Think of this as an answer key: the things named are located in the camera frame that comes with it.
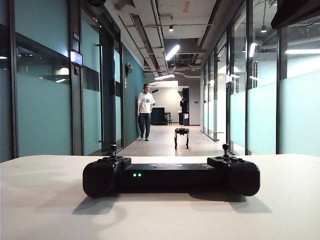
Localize black remote control with joysticks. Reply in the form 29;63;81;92
82;142;261;199

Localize black quadruped robot dog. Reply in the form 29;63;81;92
174;126;190;150

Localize glowing door display panel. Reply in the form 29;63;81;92
70;50;84;67

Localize dark counter with white top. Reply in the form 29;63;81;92
150;106;168;126

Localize person in white t-shirt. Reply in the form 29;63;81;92
136;83;157;142

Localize black cabinet with white label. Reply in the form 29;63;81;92
178;112;190;126

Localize black tall machine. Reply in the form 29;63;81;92
180;87;190;114

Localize long ceiling tube light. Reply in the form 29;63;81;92
165;44;181;61
154;73;176;81

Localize long vertical door handle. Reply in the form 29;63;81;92
95;43;104;143

